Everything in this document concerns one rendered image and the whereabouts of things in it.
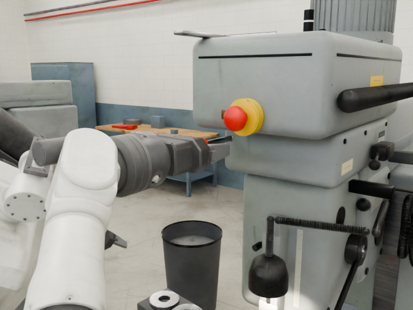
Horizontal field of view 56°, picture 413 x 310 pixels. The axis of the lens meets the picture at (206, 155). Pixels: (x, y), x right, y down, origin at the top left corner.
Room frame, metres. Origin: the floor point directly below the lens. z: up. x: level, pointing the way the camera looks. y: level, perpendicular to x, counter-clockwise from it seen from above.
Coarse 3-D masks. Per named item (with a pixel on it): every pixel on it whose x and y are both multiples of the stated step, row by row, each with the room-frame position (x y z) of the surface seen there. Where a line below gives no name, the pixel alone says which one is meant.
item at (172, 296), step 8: (152, 296) 1.06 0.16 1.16; (160, 296) 1.06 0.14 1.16; (168, 296) 1.06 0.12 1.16; (176, 296) 1.06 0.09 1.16; (144, 304) 1.04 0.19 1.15; (152, 304) 1.02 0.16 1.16; (160, 304) 1.02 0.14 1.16; (168, 304) 1.02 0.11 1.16; (176, 304) 1.02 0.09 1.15; (184, 304) 1.02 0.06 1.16; (192, 304) 1.02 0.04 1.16
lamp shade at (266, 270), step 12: (252, 264) 0.63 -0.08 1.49; (264, 264) 0.61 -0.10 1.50; (276, 264) 0.61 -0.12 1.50; (252, 276) 0.62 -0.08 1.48; (264, 276) 0.60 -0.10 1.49; (276, 276) 0.60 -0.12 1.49; (288, 276) 0.62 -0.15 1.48; (252, 288) 0.61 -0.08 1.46; (264, 288) 0.60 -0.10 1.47; (276, 288) 0.60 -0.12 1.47
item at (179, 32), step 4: (176, 32) 0.65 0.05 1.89; (180, 32) 0.64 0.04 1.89; (184, 32) 0.64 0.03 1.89; (188, 32) 0.65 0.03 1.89; (192, 32) 0.66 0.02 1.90; (196, 32) 0.67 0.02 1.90; (192, 36) 0.68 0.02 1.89; (196, 36) 0.68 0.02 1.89; (200, 36) 0.68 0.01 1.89; (204, 36) 0.69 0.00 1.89; (208, 36) 0.70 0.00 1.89; (212, 36) 0.70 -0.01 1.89; (216, 36) 0.71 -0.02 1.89; (220, 36) 0.72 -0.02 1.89; (224, 36) 0.74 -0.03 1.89; (228, 36) 0.75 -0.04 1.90
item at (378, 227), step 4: (384, 204) 0.69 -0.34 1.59; (388, 204) 0.70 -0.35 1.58; (380, 208) 0.67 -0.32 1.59; (384, 208) 0.67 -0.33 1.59; (380, 212) 0.65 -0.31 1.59; (384, 212) 0.65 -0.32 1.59; (380, 216) 0.63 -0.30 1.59; (384, 216) 0.64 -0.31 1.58; (376, 220) 0.62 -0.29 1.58; (380, 220) 0.61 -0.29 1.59; (384, 220) 0.63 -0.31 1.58; (376, 224) 0.60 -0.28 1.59; (380, 224) 0.60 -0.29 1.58; (372, 228) 0.59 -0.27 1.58; (376, 228) 0.58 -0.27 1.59; (380, 228) 0.58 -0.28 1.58; (372, 232) 0.57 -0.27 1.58; (376, 232) 0.57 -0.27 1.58; (380, 232) 0.57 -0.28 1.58; (376, 236) 0.57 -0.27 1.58
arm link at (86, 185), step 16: (64, 144) 0.45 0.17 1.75; (80, 144) 0.45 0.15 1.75; (96, 144) 0.46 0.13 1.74; (112, 144) 0.48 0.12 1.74; (64, 160) 0.42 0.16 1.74; (80, 160) 0.43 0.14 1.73; (96, 160) 0.44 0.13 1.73; (112, 160) 0.45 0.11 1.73; (64, 176) 0.40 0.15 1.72; (80, 176) 0.40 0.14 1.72; (96, 176) 0.41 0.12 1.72; (112, 176) 0.42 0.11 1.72; (64, 192) 0.39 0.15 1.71; (80, 192) 0.39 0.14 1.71; (96, 192) 0.40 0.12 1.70; (112, 192) 0.41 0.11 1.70; (64, 208) 0.38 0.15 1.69; (80, 208) 0.39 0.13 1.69; (96, 208) 0.40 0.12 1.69
